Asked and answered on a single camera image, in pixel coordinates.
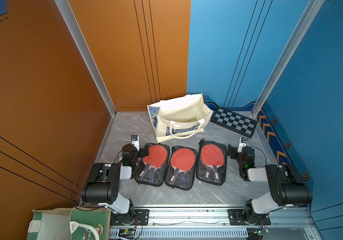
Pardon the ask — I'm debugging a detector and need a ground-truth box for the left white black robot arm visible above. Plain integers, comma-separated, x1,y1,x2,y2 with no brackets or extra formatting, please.
81,144,149,226

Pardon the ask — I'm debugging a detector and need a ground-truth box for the right green circuit board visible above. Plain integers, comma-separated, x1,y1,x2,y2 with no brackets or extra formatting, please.
250,229,270,240

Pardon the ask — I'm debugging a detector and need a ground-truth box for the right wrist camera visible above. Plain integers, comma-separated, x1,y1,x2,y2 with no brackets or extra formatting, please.
237,137,249,153

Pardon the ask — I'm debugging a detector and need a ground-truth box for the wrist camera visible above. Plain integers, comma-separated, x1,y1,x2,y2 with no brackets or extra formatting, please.
237,137,249,153
130,135,140,151

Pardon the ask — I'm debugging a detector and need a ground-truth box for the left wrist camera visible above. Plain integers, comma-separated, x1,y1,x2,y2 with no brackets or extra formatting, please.
130,135,140,151

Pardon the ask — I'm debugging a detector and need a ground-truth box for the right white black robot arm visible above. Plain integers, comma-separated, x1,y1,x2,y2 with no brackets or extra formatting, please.
227,146,313,225

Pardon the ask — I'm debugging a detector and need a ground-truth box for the cream canvas tote bag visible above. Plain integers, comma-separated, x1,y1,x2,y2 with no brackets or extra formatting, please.
147,94,213,143

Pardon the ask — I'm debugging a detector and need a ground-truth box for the left green circuit board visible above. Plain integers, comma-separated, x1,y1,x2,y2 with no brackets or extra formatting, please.
118,229,136,240

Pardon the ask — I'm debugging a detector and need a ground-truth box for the green circuit board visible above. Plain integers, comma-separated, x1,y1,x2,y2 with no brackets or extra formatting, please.
118,229,136,240
250,229,270,240

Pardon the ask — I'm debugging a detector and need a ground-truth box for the ping pong paddle case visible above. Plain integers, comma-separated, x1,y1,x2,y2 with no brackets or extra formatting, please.
134,143,170,187
196,139,227,186
164,146,198,191

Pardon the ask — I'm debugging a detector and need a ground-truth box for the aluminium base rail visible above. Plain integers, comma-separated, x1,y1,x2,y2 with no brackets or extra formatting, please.
109,205,322,240

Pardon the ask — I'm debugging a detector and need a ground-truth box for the black grey checkerboard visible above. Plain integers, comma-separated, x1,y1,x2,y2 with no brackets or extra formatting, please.
211,108,257,138

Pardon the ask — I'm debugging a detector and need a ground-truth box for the green white christmas bag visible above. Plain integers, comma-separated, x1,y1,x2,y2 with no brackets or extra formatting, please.
27,208,111,240

